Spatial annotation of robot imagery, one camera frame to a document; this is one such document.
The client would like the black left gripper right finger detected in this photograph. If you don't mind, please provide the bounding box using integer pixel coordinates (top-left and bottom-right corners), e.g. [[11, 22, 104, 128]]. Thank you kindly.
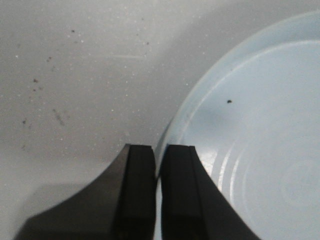
[[160, 145, 259, 240]]

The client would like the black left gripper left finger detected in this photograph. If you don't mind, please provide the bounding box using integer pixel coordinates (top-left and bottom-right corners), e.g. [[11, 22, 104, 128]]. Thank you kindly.
[[16, 144, 156, 240]]

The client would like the light blue round plate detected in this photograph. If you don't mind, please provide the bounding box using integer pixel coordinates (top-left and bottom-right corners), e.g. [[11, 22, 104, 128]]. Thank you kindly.
[[155, 11, 320, 240]]

